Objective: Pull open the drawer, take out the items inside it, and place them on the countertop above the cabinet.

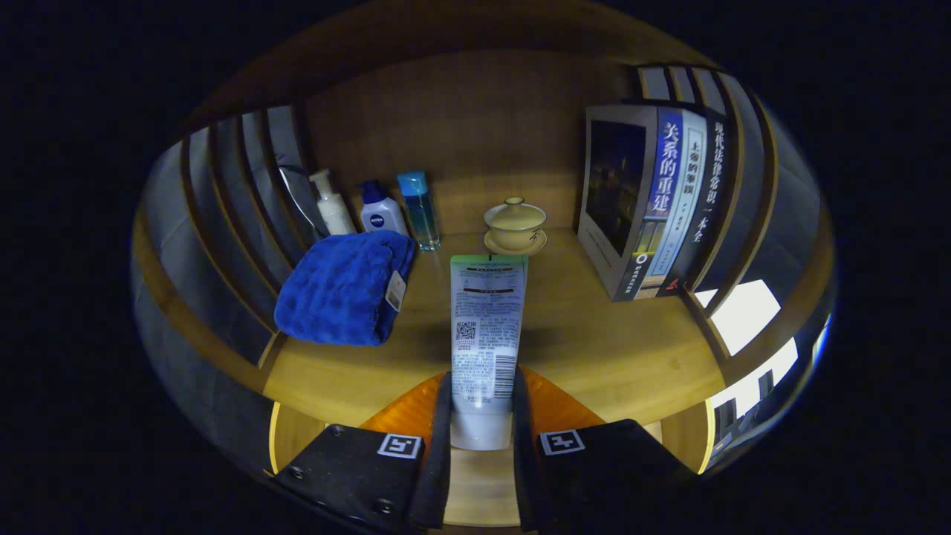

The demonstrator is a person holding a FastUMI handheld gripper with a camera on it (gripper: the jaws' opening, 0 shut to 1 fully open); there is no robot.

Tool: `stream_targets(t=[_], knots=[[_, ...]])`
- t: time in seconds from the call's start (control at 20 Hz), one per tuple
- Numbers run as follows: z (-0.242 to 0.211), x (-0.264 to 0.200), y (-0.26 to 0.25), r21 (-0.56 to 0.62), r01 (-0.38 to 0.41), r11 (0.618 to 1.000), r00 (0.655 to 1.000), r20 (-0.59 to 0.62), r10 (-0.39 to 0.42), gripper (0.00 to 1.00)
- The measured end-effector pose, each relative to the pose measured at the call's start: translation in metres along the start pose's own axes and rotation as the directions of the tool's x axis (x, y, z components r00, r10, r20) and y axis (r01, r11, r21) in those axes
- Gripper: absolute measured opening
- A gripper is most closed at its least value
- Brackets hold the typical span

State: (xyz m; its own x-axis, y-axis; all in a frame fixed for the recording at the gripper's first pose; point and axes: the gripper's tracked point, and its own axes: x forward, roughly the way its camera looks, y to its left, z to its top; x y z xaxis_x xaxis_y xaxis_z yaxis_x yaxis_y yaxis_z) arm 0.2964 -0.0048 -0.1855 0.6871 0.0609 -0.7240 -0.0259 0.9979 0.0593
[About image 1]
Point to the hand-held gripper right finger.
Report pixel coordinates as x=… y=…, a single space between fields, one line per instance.
x=526 y=475

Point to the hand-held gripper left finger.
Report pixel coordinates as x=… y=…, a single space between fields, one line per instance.
x=438 y=475

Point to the white squeeze tube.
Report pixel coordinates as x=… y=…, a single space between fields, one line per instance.
x=487 y=334

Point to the wooden countertop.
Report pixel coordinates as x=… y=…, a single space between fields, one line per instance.
x=594 y=349

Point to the wooden cabinet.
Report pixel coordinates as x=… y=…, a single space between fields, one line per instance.
x=475 y=126

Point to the folded blue towel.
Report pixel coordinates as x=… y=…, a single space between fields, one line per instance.
x=334 y=290

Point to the beige lidded tea cup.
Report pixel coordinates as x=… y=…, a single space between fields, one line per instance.
x=516 y=227

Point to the clear blue bottle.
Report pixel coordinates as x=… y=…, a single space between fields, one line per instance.
x=422 y=215

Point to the white bottle with blue cap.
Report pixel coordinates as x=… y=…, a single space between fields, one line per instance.
x=380 y=219

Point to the white pump bottle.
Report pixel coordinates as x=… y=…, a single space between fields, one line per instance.
x=334 y=215

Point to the book with blue spine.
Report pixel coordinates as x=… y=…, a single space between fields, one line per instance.
x=613 y=186

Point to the book with pale spine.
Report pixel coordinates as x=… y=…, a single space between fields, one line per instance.
x=687 y=193

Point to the book with black spine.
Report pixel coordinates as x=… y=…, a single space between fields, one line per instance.
x=709 y=200

